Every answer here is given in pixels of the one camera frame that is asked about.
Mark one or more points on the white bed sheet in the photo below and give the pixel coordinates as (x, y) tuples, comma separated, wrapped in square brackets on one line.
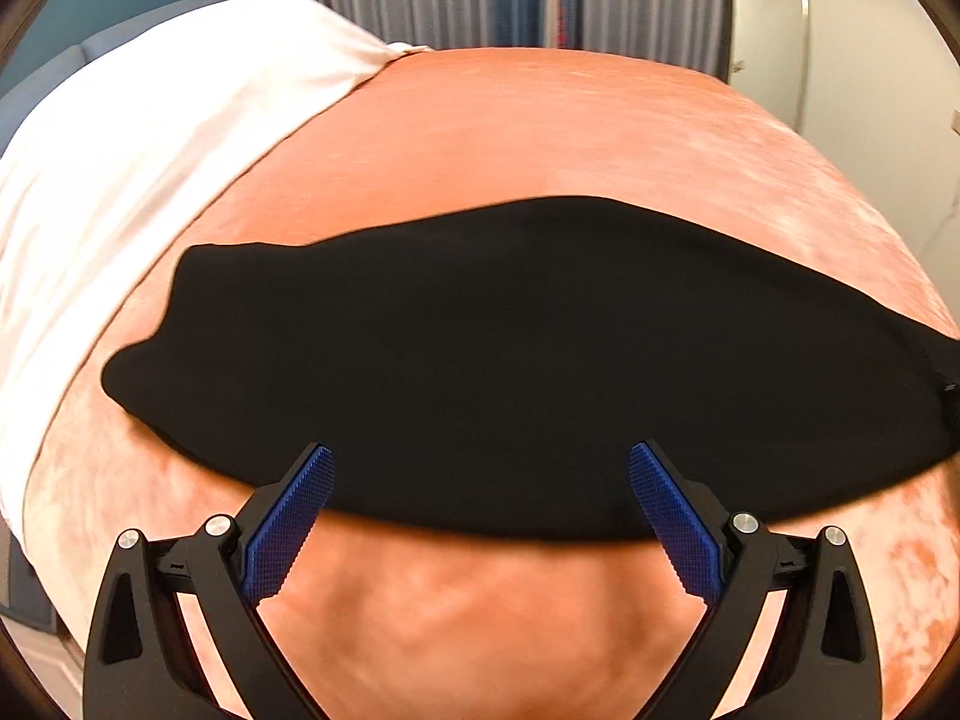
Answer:
[(150, 150)]

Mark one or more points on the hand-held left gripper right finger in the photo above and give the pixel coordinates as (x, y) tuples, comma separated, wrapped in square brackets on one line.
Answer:
[(671, 517)]

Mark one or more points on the black pants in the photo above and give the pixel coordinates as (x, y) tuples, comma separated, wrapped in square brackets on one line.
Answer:
[(487, 352)]

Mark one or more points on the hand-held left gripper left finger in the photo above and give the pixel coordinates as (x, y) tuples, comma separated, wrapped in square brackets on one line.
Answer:
[(292, 517)]

